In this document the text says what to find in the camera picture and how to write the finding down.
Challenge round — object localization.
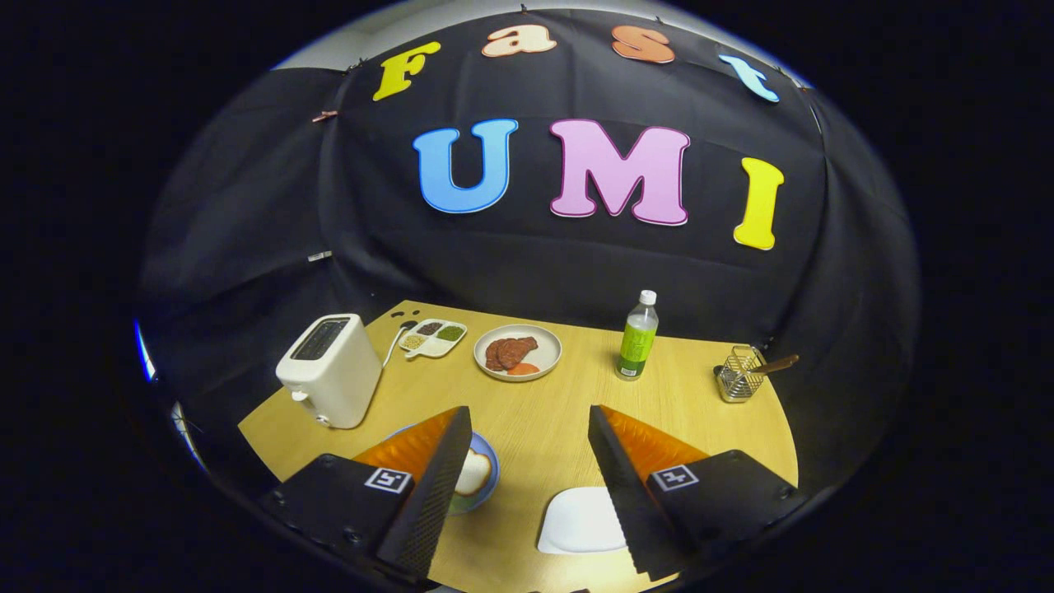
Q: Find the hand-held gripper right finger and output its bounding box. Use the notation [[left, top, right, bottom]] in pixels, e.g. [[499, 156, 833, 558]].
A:
[[588, 404, 804, 581]]

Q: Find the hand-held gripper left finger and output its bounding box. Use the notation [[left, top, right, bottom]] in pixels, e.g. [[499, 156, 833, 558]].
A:
[[262, 405, 473, 581]]

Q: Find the metal wire basket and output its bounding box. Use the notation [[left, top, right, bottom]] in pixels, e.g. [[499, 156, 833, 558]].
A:
[[713, 345, 768, 404]]

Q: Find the white divided dish with beans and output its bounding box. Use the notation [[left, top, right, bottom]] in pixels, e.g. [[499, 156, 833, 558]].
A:
[[399, 319, 468, 361]]

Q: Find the blue round plate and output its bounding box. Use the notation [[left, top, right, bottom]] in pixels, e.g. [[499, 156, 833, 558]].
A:
[[383, 424, 501, 516]]

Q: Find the white toaster cable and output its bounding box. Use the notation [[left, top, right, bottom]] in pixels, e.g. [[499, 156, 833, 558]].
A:
[[381, 323, 417, 369]]

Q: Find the white square plate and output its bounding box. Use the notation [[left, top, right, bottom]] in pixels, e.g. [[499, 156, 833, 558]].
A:
[[537, 486, 628, 555]]

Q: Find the round white plate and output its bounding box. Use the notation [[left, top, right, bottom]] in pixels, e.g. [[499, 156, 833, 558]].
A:
[[473, 324, 563, 383]]

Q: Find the bread slice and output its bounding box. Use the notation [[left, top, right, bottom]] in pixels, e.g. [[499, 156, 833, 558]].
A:
[[455, 449, 493, 497]]

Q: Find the white toaster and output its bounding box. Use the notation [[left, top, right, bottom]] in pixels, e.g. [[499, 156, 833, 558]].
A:
[[275, 314, 384, 430]]

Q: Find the wooden handled utensil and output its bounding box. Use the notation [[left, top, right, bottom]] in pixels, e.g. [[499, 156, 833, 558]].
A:
[[745, 354, 800, 380]]

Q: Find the green drink bottle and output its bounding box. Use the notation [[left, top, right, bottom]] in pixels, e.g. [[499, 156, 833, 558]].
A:
[[614, 290, 660, 381]]

